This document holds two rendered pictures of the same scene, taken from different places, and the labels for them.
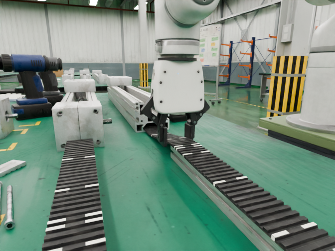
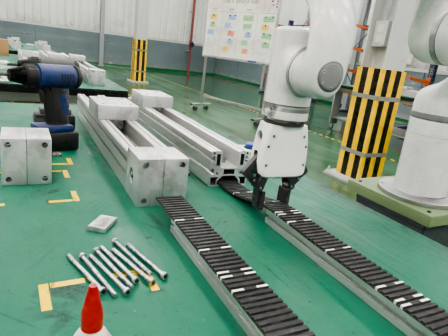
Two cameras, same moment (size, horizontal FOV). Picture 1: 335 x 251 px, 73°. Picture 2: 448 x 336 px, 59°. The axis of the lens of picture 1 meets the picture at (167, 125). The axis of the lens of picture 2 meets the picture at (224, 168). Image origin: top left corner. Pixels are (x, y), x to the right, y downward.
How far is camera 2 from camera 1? 34 cm
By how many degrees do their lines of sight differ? 9
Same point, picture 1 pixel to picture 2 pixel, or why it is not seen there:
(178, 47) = (292, 115)
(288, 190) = (381, 261)
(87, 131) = (171, 185)
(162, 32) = (277, 97)
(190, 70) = (297, 136)
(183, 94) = (287, 159)
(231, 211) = (340, 273)
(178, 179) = (283, 245)
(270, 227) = (374, 282)
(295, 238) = (391, 289)
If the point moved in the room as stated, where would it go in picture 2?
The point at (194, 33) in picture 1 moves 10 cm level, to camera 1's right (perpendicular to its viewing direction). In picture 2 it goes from (308, 102) to (361, 108)
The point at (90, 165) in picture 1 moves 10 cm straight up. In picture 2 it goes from (207, 228) to (214, 167)
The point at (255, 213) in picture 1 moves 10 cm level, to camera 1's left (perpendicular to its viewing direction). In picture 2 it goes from (363, 274) to (293, 271)
